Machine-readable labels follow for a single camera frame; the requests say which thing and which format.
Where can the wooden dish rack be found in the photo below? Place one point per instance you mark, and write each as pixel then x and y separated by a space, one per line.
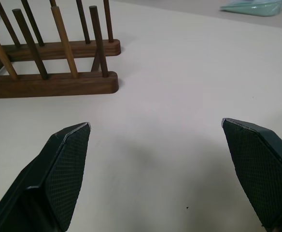
pixel 51 58

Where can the green plate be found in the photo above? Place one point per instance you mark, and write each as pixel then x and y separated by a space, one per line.
pixel 252 8

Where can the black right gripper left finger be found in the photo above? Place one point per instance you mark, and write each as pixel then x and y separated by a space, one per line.
pixel 46 183

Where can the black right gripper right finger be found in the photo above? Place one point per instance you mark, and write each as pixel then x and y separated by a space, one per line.
pixel 264 174

